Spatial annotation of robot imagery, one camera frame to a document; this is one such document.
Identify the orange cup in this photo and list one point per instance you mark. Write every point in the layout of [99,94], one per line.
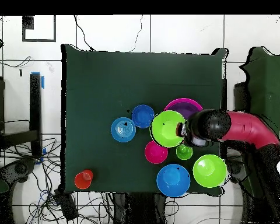
[82,179]

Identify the pink large bowl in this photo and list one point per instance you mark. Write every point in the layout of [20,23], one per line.
[183,99]

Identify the black post stand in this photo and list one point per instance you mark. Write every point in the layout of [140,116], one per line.
[35,112]

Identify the black square floor frame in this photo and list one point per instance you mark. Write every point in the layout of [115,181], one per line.
[27,22]

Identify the blue large bowl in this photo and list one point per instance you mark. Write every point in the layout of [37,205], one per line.
[173,180]

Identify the dark blue small bowl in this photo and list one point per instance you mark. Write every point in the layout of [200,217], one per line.
[143,116]

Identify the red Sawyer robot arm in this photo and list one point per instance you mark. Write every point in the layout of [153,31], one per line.
[247,128]

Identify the red small bowl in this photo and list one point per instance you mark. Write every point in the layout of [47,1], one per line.
[156,154]

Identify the lime green small cup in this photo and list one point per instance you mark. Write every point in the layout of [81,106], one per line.
[183,153]

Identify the black stand base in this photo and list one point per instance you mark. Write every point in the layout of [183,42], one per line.
[235,169]
[21,168]

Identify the lime green large bowl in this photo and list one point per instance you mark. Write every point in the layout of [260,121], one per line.
[210,171]
[165,128]

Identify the blue tape strip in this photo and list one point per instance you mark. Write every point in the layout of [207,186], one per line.
[42,81]

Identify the dark green table cloth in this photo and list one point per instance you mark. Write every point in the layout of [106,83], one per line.
[107,81]

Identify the turquoise bowl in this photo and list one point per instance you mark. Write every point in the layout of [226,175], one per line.
[123,129]

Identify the purple shallow bowl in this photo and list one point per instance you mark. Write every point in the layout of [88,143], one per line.
[184,108]

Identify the black floor box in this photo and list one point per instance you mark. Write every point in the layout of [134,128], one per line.
[66,205]

